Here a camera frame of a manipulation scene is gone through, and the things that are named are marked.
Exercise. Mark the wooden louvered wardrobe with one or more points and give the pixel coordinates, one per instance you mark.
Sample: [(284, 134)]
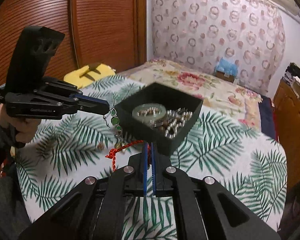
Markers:
[(112, 32)]

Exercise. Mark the pile of folded clothes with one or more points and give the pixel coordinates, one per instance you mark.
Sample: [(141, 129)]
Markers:
[(292, 74)]

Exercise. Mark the yellow plush toy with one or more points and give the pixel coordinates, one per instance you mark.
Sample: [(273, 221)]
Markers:
[(88, 74)]

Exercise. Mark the person's left hand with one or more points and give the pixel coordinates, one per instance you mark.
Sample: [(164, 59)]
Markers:
[(18, 131)]

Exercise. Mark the circle pattern curtain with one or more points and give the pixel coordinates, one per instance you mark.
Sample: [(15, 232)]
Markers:
[(205, 34)]

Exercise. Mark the red beaded jewelry pile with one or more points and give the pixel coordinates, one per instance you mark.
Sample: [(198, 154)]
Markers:
[(112, 153)]

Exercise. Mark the pale green jade bangle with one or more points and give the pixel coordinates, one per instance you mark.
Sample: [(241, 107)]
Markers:
[(149, 112)]

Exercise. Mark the blue bag on box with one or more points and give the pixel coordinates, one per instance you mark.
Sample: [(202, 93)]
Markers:
[(226, 70)]

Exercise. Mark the black jewelry box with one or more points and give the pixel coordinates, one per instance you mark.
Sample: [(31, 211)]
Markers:
[(182, 111)]

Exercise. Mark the palm leaf print cloth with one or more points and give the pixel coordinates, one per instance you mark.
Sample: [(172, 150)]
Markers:
[(248, 163)]

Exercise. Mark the wooden sideboard cabinet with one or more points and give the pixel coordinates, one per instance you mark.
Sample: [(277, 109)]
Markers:
[(287, 113)]

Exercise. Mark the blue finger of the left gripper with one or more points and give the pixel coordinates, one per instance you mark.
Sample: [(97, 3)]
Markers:
[(88, 99), (100, 109)]

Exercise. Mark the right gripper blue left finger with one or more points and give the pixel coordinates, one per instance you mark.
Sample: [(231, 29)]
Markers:
[(145, 167)]

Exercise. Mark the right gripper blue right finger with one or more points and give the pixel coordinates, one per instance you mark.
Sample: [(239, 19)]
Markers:
[(154, 184)]

